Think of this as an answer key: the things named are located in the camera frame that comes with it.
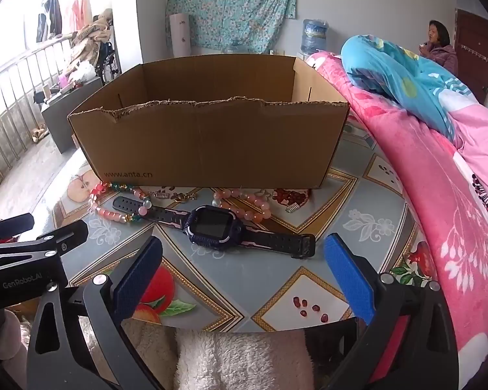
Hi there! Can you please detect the multicolour bead bracelet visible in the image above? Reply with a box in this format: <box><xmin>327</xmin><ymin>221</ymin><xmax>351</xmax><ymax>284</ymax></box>
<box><xmin>88</xmin><ymin>181</ymin><xmax>153</xmax><ymax>225</ymax></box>

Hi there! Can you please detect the pink bead bracelet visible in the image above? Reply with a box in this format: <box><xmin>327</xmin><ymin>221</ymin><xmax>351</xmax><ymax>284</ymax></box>
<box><xmin>212</xmin><ymin>188</ymin><xmax>272</xmax><ymax>223</ymax></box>

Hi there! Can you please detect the teal floral wall cloth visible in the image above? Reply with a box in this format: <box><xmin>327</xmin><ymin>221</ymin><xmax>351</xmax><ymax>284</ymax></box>
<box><xmin>165</xmin><ymin>0</ymin><xmax>297</xmax><ymax>54</ymax></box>

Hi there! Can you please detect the wheelchair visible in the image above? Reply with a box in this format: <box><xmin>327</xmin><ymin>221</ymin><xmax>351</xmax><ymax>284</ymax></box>
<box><xmin>95</xmin><ymin>41</ymin><xmax>123</xmax><ymax>84</ymax></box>

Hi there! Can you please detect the white fluffy garment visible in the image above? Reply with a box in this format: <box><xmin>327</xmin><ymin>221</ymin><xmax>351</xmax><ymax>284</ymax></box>
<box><xmin>77</xmin><ymin>317</ymin><xmax>314</xmax><ymax>390</ymax></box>

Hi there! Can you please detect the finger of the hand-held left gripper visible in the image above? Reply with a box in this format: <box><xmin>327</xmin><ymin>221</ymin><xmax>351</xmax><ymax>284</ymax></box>
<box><xmin>0</xmin><ymin>213</ymin><xmax>35</xmax><ymax>245</ymax></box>
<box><xmin>0</xmin><ymin>221</ymin><xmax>89</xmax><ymax>269</ymax></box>

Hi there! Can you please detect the pile of clothes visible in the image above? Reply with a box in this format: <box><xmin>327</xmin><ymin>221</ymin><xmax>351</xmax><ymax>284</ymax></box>
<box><xmin>65</xmin><ymin>10</ymin><xmax>115</xmax><ymax>74</ymax></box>

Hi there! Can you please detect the brown cardboard box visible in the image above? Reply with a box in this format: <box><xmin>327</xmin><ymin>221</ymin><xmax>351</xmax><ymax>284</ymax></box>
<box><xmin>67</xmin><ymin>56</ymin><xmax>350</xmax><ymax>189</ymax></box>

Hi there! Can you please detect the blue water dispenser bottle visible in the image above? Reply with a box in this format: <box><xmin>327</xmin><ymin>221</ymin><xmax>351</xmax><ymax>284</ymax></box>
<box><xmin>301</xmin><ymin>19</ymin><xmax>329</xmax><ymax>55</ymax></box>

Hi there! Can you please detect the grey cabinet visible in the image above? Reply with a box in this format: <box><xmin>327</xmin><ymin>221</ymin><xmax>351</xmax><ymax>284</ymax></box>
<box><xmin>41</xmin><ymin>75</ymin><xmax>104</xmax><ymax>155</ymax></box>

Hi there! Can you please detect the fruit print tablecloth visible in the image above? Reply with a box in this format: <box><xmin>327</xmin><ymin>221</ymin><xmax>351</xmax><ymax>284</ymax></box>
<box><xmin>53</xmin><ymin>124</ymin><xmax>440</xmax><ymax>334</ymax></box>

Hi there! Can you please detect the pink floral blanket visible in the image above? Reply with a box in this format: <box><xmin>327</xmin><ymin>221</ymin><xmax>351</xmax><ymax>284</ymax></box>
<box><xmin>307</xmin><ymin>51</ymin><xmax>488</xmax><ymax>374</ymax></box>

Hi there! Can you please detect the hanging pink garment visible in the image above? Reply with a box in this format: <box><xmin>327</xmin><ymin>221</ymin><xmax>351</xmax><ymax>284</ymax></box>
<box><xmin>71</xmin><ymin>0</ymin><xmax>94</xmax><ymax>33</ymax></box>

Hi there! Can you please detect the pale rolled mat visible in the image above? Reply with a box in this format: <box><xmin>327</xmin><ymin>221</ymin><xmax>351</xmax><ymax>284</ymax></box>
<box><xmin>169</xmin><ymin>13</ymin><xmax>192</xmax><ymax>59</ymax></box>

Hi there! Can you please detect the person's left hand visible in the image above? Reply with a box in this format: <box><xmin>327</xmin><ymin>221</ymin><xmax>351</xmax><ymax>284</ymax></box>
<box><xmin>0</xmin><ymin>309</ymin><xmax>30</xmax><ymax>360</ymax></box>

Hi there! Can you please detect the metal balcony railing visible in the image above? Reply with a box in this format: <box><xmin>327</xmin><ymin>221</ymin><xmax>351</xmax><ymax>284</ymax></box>
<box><xmin>0</xmin><ymin>34</ymin><xmax>74</xmax><ymax>188</ymax></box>

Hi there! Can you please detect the dark red door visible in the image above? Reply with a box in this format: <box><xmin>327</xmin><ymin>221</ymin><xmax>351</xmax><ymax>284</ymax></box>
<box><xmin>455</xmin><ymin>8</ymin><xmax>488</xmax><ymax>106</ymax></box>

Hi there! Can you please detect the hanging dark jacket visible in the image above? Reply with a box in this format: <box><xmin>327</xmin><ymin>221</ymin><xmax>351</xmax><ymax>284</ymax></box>
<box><xmin>36</xmin><ymin>0</ymin><xmax>62</xmax><ymax>43</ymax></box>

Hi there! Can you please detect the dark purple smartwatch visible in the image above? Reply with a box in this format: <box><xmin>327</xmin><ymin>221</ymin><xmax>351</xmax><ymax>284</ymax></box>
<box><xmin>112</xmin><ymin>196</ymin><xmax>316</xmax><ymax>259</ymax></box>

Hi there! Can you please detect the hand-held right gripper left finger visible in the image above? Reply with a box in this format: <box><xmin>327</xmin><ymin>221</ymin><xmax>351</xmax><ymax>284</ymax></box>
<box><xmin>26</xmin><ymin>236</ymin><xmax>175</xmax><ymax>390</ymax></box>

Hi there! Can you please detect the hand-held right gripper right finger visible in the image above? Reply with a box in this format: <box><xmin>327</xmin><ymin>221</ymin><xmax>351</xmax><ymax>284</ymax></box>
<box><xmin>323</xmin><ymin>233</ymin><xmax>460</xmax><ymax>390</ymax></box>

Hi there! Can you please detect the blue printed quilt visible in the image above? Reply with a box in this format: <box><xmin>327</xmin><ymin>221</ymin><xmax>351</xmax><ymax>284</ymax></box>
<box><xmin>341</xmin><ymin>35</ymin><xmax>488</xmax><ymax>143</ymax></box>

